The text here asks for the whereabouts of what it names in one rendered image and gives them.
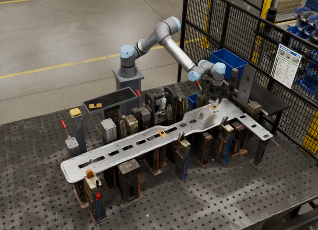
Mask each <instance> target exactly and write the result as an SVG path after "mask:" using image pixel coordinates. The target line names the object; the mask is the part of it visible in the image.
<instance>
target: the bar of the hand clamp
mask: <svg viewBox="0 0 318 230"><path fill-rule="evenodd" d="M207 83H209V80H208V79H207V78H206V77H205V78H202V96H203V97H204V94H205V98H207ZM203 99H204V98H203Z"/></svg>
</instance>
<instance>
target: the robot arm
mask: <svg viewBox="0 0 318 230"><path fill-rule="evenodd" d="M180 26H181V25H180V22H179V20H178V19H177V18H176V17H169V18H168V19H166V20H164V21H162V22H159V23H158V24H156V26H155V28H154V32H153V33H151V34H150V35H149V36H147V37H146V38H145V39H140V40H139V41H138V42H136V43H135V44H133V45H130V44H128V45H124V46H122V47H121V49H120V64H121V65H120V69H119V75H120V76H121V77H123V78H133V77H135V76H136V75H137V69H136V66H135V60H136V59H138V58H140V57H141V56H143V55H146V54H147V53H148V52H149V50H150V48H151V47H152V46H154V45H155V44H157V43H159V44H160V45H161V46H164V47H165V48H166V50H167V51H168V52H169V53H170V54H171V55H172V56H173V57H174V58H175V59H176V60H177V62H178V63H179V64H180V65H181V66H182V67H183V68H184V69H185V70H186V71H187V72H188V78H189V80H190V81H192V82H196V81H198V80H199V79H200V78H201V77H203V76H204V75H206V74H207V73H208V74H211V75H213V79H212V84H211V85H210V89H209V90H208V91H207V93H208V92H209V94H207V96H210V98H211V99H210V100H209V103H212V102H213V106H216V107H218V105H219V104H220V103H221V101H222V92H221V91H225V92H228V90H229V89H228V87H226V86H223V80H224V74H225V68H226V66H225V64H223V63H220V62H218V63H216V64H213V63H211V62H209V61H206V60H200V62H199V63H198V66H196V65H195V64H194V63H193V61H192V60H191V59H190V58H189V57H188V56H187V55H186V54H185V53H184V52H183V51H182V49H181V48H180V47H179V46H178V45H177V44H176V43H175V42H174V41H173V40H172V39H171V36H172V35H173V34H175V33H177V32H178V31H179V30H180V28H181V27H180Z"/></svg>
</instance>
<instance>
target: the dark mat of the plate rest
mask: <svg viewBox="0 0 318 230"><path fill-rule="evenodd" d="M133 97H136V95H135V94H134V93H133V92H132V91H131V90H130V89H129V88H127V89H123V90H120V91H118V92H114V93H111V94H108V95H105V96H102V97H98V98H95V99H92V100H89V101H86V102H84V104H85V106H86V107H87V109H88V110H89V112H92V111H95V110H98V109H101V108H104V107H107V106H110V105H113V104H116V103H119V102H122V101H125V100H128V99H130V98H133ZM100 103H101V105H102V107H95V108H89V105H90V104H100Z"/></svg>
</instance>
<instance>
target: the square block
mask: <svg viewBox="0 0 318 230"><path fill-rule="evenodd" d="M260 111H261V105H260V104H258V103H257V102H256V101H253V102H250V103H248V104H247V108H246V114H247V115H249V116H250V117H251V118H253V119H254V120H255V121H256V122H257V119H258V116H259V112H260ZM255 126H256V125H253V126H251V127H252V128H254V127H255ZM252 136H253V133H252V132H251V131H249V133H248V137H247V141H246V142H249V141H251V140H252Z"/></svg>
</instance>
